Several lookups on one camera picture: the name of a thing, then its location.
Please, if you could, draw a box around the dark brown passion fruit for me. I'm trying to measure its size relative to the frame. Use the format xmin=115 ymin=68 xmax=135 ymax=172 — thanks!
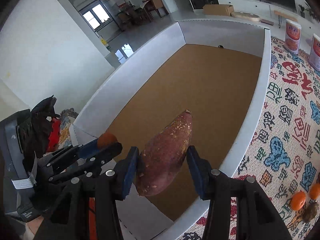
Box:
xmin=302 ymin=202 xmax=319 ymax=223

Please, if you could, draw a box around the floral cushion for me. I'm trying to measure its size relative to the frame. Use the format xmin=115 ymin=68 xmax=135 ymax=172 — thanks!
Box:
xmin=46 ymin=108 xmax=78 ymax=153

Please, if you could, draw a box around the white tv cabinet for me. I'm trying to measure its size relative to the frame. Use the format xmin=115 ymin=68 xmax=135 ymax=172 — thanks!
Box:
xmin=218 ymin=0 xmax=319 ymax=29

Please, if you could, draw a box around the large purple sweet potato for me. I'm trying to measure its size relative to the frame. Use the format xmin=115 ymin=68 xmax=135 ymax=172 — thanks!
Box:
xmin=136 ymin=110 xmax=193 ymax=197

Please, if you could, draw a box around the brown cardboard box on floor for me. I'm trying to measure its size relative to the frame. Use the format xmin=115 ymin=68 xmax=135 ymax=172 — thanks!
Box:
xmin=203 ymin=4 xmax=234 ymax=16

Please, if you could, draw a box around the dining table with chairs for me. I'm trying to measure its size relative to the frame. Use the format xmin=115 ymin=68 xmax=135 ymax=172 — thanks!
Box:
xmin=117 ymin=0 xmax=169 ymax=31

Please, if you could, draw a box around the patterned woven tablecloth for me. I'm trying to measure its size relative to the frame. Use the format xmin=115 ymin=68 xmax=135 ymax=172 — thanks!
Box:
xmin=179 ymin=36 xmax=320 ymax=240

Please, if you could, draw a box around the orange label can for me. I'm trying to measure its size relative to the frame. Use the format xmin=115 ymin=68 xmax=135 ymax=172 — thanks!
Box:
xmin=284 ymin=19 xmax=302 ymax=55

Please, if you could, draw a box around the white cardboard box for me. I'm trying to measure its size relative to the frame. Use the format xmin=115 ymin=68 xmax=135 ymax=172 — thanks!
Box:
xmin=68 ymin=21 xmax=272 ymax=240

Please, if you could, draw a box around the small orange mandarin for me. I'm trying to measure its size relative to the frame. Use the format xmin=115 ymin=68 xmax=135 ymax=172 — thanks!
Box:
xmin=97 ymin=131 xmax=118 ymax=148

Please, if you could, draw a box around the small wooden bench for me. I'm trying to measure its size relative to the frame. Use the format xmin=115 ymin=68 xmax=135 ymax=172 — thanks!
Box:
xmin=273 ymin=10 xmax=298 ymax=28

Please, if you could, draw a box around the purple label can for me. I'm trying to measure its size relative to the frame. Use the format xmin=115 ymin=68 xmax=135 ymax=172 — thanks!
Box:
xmin=309 ymin=34 xmax=320 ymax=71

